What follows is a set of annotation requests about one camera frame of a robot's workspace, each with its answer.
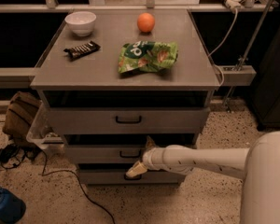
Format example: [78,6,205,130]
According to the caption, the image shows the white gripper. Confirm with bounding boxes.
[126,135,167,178]

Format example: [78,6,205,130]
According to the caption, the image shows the dark chocolate bar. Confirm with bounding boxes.
[64,41,101,60]

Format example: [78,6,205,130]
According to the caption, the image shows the brown backpack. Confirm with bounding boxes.
[3,91,41,148]

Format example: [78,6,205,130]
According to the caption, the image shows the orange fruit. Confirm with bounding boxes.
[137,13,155,33]

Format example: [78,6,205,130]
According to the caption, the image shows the dark cabinet at right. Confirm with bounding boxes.
[250,0,280,132]

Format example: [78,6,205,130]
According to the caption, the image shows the green chip bag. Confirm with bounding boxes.
[118,41,178,74]

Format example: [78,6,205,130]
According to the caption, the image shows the white hanging cable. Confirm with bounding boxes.
[206,7,239,88]

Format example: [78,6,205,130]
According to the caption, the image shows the black floor cable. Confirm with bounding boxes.
[0,143,117,224]

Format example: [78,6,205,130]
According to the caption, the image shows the grey bottom drawer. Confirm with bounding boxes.
[78,169,186,185]

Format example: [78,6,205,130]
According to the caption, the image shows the blue jug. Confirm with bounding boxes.
[0,188,26,224]

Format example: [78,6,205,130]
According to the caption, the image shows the clear plastic bin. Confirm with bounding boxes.
[26,105,63,151]

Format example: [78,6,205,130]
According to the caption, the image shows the metal stand pole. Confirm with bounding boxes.
[220,0,274,112]

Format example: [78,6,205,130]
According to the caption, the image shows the white bowl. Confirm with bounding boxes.
[64,11,96,36]

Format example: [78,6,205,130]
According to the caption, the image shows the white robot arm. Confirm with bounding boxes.
[126,131,280,224]

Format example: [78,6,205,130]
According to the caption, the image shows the grey drawer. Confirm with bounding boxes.
[48,108,210,134]
[78,169,186,185]
[64,145,146,164]

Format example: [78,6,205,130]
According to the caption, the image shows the grey drawer cabinet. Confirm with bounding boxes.
[32,9,219,172]

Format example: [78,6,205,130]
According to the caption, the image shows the grey top drawer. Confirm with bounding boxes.
[48,108,210,134]

